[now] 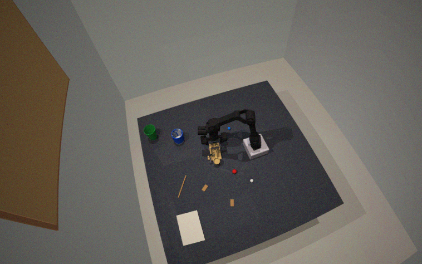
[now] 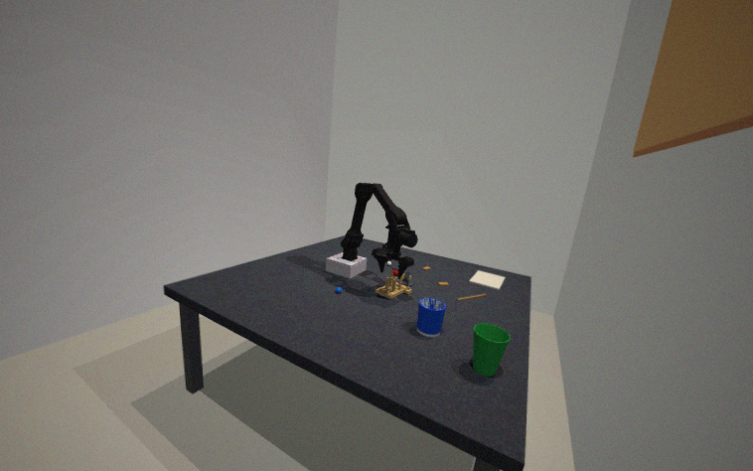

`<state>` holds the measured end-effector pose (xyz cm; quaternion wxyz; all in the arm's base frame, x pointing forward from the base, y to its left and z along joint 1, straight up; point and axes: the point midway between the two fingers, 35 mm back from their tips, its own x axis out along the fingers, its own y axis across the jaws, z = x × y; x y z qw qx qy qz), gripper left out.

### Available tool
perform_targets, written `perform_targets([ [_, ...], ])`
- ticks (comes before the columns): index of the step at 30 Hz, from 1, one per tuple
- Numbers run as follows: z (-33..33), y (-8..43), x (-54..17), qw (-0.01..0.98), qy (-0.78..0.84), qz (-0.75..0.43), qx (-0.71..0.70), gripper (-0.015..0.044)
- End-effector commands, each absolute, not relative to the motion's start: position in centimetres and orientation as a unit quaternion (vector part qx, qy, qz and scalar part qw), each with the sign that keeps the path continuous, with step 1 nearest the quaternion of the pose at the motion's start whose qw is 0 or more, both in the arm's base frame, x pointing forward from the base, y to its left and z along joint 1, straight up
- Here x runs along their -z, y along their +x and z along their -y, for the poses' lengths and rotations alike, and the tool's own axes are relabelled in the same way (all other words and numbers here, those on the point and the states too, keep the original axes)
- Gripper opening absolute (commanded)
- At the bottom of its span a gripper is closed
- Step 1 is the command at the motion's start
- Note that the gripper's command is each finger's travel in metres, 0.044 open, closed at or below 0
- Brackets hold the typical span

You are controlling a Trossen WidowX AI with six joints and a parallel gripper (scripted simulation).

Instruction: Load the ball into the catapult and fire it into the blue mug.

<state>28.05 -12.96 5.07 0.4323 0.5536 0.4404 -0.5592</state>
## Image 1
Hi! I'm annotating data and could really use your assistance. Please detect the green plastic cup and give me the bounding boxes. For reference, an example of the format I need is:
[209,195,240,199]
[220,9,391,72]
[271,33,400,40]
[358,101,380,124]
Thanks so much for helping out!
[144,124,157,140]

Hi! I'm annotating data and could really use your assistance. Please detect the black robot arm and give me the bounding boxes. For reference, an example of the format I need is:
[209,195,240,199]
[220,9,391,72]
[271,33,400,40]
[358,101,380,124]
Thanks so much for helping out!
[198,109,261,150]

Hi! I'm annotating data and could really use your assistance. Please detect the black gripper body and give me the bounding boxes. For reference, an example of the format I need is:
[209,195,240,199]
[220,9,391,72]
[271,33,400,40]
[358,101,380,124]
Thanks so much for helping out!
[200,132,228,145]

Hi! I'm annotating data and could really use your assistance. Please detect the dark blue cup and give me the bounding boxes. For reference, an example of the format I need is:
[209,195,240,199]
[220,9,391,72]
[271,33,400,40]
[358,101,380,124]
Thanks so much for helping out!
[171,129,184,144]

